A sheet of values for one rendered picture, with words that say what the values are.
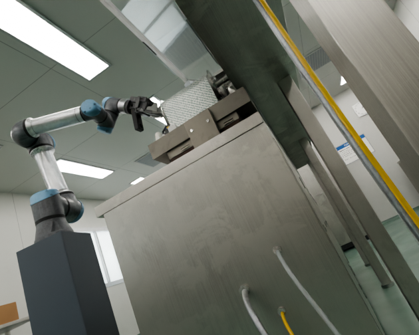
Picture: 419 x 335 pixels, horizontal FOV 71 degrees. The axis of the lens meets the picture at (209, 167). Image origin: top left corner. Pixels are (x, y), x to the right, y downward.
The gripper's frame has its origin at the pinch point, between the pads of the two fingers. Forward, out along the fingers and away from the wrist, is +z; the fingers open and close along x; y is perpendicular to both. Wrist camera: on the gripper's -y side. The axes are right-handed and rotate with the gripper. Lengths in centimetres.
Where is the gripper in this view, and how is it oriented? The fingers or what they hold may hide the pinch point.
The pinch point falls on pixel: (161, 115)
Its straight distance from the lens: 143.0
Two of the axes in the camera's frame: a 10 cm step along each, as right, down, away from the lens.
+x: 3.7, 1.6, 9.2
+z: 9.0, 1.9, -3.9
